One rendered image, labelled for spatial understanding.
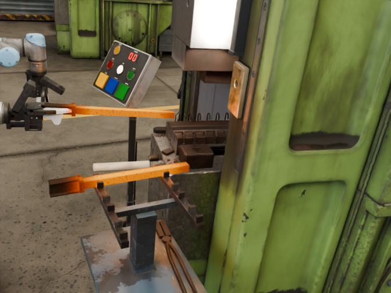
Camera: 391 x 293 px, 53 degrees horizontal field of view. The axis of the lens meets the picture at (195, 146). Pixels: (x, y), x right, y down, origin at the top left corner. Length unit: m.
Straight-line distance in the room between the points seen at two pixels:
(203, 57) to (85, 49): 5.12
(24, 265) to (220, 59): 1.63
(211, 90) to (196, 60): 0.37
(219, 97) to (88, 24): 4.82
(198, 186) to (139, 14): 5.17
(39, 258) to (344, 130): 1.82
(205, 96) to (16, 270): 1.42
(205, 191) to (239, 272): 0.33
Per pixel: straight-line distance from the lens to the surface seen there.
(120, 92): 2.00
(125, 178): 1.21
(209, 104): 1.85
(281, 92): 1.17
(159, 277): 1.27
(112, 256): 1.33
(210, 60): 1.49
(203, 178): 1.52
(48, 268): 2.44
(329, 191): 1.54
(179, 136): 1.59
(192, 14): 1.39
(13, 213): 2.90
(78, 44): 6.50
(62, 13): 6.66
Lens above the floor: 1.66
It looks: 26 degrees down
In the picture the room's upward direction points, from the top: 6 degrees clockwise
